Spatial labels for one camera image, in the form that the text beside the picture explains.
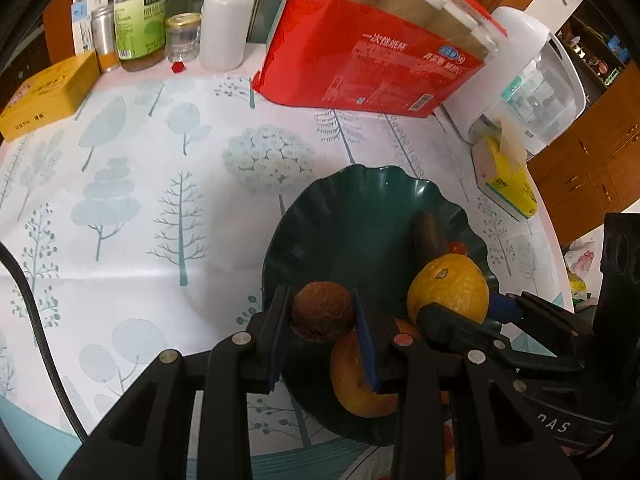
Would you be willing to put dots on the red paper cup package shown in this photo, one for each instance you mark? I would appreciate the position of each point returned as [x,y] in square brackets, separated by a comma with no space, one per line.
[399,57]

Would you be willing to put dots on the tree pattern tablecloth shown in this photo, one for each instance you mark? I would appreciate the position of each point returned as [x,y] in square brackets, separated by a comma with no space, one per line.
[142,221]

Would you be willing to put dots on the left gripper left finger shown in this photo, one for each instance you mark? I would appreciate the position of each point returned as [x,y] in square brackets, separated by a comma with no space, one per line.
[270,329]

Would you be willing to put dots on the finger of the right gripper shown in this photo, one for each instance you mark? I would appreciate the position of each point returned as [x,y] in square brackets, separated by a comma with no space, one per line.
[447,331]
[512,308]

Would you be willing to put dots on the wooden cabinet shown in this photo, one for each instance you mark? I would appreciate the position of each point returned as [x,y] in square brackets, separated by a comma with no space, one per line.
[593,167]

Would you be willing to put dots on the yellow lemon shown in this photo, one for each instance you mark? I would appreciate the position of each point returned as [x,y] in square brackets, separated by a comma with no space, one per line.
[453,281]

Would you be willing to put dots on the white clear storage box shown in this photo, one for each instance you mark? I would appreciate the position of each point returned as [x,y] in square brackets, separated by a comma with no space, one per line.
[531,81]

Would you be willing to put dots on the red cherry tomato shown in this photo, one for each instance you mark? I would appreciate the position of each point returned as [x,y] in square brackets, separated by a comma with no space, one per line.
[455,247]

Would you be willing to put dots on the small metal tin can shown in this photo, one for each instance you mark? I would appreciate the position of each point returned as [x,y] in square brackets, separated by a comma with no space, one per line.
[103,36]

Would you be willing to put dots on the yellow cardboard box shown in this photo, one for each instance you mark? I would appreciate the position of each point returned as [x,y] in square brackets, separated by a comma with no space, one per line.
[51,95]

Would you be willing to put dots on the dark overripe banana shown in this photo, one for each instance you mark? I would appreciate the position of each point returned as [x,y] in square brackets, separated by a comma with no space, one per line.
[429,239]

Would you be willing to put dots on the white plastic squeeze bottle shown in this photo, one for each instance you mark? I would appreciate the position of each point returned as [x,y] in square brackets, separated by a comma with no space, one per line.
[224,30]

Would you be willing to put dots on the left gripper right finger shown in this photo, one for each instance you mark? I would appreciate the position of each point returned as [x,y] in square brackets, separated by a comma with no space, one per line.
[375,330]

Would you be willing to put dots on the white blue small carton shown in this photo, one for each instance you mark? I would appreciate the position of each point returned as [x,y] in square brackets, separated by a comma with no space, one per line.
[81,16]

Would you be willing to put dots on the dark green wavy plate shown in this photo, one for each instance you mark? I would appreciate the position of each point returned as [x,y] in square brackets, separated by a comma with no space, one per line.
[355,228]

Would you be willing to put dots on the green label glass bottle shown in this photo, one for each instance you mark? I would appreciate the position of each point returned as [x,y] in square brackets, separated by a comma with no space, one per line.
[139,33]

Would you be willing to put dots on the large red apple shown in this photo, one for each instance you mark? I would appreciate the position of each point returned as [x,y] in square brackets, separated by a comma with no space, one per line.
[349,381]

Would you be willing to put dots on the small glass jar gold lid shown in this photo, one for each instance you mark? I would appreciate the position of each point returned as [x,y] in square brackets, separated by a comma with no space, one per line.
[183,36]

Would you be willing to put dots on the teal striped table runner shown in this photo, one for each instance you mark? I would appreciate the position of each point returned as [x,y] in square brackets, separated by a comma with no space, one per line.
[458,405]

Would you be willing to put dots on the yellow tissue pack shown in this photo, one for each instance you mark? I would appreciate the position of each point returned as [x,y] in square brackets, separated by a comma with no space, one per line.
[501,172]

